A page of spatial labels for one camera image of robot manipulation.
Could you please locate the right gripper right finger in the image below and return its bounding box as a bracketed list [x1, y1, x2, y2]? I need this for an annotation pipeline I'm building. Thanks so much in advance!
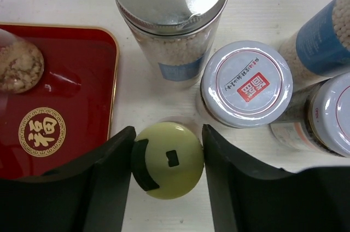
[202, 124, 349, 231]

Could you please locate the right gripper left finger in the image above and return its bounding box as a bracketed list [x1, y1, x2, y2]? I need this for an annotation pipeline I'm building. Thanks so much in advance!
[1, 126, 136, 231]

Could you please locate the yellow-cap bottle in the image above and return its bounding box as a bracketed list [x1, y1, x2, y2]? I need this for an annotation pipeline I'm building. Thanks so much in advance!
[131, 116, 204, 200]

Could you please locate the white-lid jar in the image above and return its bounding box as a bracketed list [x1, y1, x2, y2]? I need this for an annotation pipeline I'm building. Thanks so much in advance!
[196, 40, 293, 129]
[270, 73, 349, 158]

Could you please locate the pink-cap bottle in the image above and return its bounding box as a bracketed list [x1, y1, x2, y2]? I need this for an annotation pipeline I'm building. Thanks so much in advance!
[1, 29, 45, 94]

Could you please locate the blue-label tall bottle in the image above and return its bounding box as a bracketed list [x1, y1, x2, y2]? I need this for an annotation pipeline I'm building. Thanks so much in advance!
[279, 0, 349, 88]

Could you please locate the silver-lid tall bottle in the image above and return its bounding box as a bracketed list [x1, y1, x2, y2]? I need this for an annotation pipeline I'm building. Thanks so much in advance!
[115, 0, 228, 88]

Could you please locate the red rectangular tray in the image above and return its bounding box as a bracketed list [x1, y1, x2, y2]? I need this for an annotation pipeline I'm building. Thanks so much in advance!
[1, 23, 119, 179]

